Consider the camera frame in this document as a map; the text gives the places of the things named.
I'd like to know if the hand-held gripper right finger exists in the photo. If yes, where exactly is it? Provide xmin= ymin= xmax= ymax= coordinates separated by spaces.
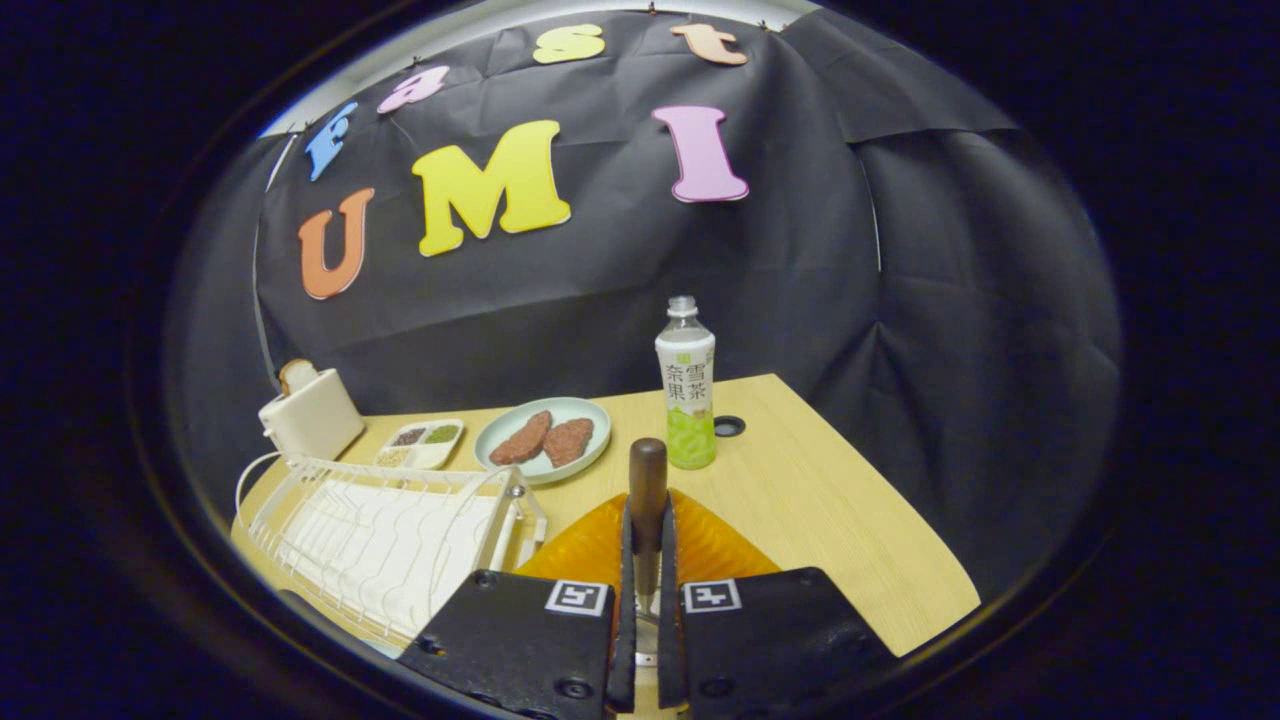
xmin=657 ymin=490 xmax=896 ymax=713

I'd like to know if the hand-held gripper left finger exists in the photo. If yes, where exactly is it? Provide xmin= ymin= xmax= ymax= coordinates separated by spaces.
xmin=398 ymin=490 xmax=638 ymax=719

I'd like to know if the white wire dish rack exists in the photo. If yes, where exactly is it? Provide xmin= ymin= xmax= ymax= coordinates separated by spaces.
xmin=235 ymin=452 xmax=549 ymax=646

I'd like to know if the wooden handled spoon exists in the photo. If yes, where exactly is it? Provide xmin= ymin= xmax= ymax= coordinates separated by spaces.
xmin=628 ymin=437 xmax=669 ymax=616

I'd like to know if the pale green plate with meat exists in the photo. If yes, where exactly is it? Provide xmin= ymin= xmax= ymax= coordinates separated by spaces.
xmin=473 ymin=397 xmax=612 ymax=486

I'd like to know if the brown meat piece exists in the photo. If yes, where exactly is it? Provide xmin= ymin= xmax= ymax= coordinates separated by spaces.
xmin=489 ymin=410 xmax=553 ymax=467
xmin=543 ymin=418 xmax=595 ymax=468

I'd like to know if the white divided snack tray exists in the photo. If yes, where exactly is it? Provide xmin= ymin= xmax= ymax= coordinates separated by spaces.
xmin=375 ymin=418 xmax=466 ymax=471

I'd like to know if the green tea bottle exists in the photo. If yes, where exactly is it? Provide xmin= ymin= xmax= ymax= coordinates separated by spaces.
xmin=655 ymin=295 xmax=718 ymax=471

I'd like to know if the white toaster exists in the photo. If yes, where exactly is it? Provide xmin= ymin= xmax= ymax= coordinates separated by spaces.
xmin=258 ymin=368 xmax=366 ymax=461

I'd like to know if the black backdrop cloth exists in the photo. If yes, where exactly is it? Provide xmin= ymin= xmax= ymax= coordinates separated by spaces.
xmin=165 ymin=10 xmax=1121 ymax=601

